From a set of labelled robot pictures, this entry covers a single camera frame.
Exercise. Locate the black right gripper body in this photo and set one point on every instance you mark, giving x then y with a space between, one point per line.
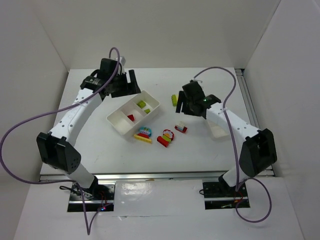
186 101

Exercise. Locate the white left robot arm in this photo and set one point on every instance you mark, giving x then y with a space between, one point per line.
57 147

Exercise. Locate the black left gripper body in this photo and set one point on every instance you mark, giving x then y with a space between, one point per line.
122 83

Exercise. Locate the aluminium side rail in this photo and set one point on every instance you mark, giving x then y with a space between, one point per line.
247 97

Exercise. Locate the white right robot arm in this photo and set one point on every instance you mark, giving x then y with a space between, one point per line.
254 148

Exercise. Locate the green lego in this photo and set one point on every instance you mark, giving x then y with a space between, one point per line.
166 138

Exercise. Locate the red curved lego brick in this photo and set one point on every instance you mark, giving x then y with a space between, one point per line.
181 131

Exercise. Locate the yellow flat lego plate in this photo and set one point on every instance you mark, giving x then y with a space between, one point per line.
143 138

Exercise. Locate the white sorting tray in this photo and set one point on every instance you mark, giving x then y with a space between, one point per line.
216 132
123 125

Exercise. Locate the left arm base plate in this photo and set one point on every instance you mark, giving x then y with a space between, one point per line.
92 203

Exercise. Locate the red sloped lego brick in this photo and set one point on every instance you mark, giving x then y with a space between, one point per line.
143 135

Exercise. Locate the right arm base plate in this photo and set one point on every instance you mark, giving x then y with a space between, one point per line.
218 197

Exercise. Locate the red base lego brick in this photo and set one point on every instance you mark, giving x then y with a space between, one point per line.
162 141

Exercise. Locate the green square lego brick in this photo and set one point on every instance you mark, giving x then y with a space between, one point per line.
141 104

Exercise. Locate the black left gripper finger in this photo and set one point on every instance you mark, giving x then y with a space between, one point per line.
120 86
133 85

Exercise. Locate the small red lego brick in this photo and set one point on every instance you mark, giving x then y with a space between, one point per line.
131 117

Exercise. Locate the teal frog lego brick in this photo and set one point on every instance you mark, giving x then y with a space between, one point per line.
145 131

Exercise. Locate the long green lego brick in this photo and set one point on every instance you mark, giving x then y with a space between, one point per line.
174 100

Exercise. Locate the aluminium front rail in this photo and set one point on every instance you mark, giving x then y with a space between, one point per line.
156 175

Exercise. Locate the flower printed lego brick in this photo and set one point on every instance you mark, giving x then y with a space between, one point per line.
169 134

